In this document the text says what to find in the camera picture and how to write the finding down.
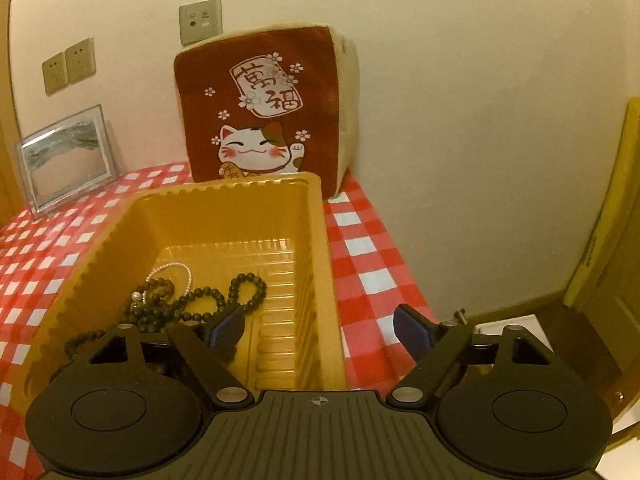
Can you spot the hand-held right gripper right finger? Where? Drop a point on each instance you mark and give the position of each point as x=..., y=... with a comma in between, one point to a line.
x=410, y=330

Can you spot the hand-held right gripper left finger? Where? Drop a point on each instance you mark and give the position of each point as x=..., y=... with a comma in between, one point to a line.
x=227, y=327

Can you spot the yellow plastic tray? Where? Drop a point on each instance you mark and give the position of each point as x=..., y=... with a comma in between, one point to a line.
x=210, y=220

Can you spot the metal bolt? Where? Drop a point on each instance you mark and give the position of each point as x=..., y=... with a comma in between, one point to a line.
x=460, y=316

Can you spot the red white checkered tablecloth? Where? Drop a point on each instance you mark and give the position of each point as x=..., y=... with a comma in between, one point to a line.
x=370, y=270

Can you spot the white board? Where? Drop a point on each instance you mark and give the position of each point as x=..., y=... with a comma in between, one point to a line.
x=510, y=325

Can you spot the red lucky cat cushion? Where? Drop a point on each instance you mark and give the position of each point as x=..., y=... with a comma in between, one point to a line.
x=210, y=110

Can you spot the yellow wooden door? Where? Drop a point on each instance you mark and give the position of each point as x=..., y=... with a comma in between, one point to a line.
x=610, y=200

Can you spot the silver picture frame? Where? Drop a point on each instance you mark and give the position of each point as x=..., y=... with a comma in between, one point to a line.
x=65, y=170

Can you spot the wooden wall panel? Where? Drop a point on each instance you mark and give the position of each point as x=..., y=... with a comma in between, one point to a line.
x=6, y=170

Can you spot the beige wall power socket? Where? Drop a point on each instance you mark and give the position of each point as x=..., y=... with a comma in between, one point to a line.
x=54, y=74
x=80, y=61

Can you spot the beige wall data socket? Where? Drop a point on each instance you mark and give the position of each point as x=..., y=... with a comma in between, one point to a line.
x=200, y=21

